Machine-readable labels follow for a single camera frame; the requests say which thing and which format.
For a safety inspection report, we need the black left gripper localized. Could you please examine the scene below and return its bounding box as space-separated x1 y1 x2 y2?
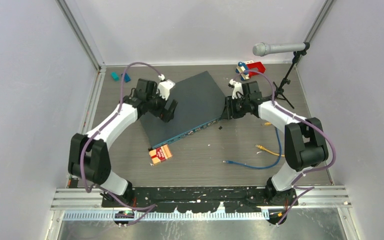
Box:
146 87 178 123

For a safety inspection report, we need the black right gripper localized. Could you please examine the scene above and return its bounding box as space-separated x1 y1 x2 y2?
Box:
221 94 250 120

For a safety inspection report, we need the dark network switch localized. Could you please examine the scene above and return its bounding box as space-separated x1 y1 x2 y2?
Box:
139 71 225 149

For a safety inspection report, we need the yellow ethernet cable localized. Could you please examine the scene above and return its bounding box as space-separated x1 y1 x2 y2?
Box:
255 121 286 158

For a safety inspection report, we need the blue ethernet cable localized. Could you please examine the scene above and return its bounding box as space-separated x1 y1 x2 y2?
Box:
222 127 283 170

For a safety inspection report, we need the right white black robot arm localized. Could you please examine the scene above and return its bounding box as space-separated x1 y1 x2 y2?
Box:
221 79 329 205

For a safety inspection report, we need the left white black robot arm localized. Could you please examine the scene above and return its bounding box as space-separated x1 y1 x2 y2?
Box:
68 78 178 207

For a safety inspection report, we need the red and gold card box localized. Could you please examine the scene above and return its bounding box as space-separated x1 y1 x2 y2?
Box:
148 144 173 166

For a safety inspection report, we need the red white blue toy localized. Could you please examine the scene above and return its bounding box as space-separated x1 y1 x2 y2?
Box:
235 60 266 81

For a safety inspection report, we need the blue plastic block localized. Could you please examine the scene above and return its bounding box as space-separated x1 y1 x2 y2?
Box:
123 73 131 83

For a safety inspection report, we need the black microphone tripod stand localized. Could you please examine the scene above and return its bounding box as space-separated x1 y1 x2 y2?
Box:
274 49 308 109

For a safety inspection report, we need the teal plastic block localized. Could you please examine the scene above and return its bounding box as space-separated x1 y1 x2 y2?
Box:
110 72 120 82

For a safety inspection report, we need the grey microphone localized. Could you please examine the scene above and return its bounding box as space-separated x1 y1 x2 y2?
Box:
252 42 310 57

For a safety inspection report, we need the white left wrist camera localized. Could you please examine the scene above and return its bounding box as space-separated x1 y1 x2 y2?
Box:
157 80 176 101

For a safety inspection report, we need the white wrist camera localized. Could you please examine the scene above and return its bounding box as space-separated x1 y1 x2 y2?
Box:
157 80 176 101
228 79 244 99

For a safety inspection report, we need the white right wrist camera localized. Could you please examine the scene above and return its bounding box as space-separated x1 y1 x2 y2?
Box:
228 79 244 99

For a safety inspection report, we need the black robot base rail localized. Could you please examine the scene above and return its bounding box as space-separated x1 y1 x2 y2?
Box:
119 186 298 214

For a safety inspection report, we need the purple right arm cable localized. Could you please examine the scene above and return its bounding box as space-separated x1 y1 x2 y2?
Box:
230 69 338 226

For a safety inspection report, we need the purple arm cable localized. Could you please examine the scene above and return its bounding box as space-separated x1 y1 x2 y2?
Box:
230 69 338 226
79 61 166 226

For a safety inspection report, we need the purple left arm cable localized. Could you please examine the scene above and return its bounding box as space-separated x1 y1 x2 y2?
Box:
79 61 166 226

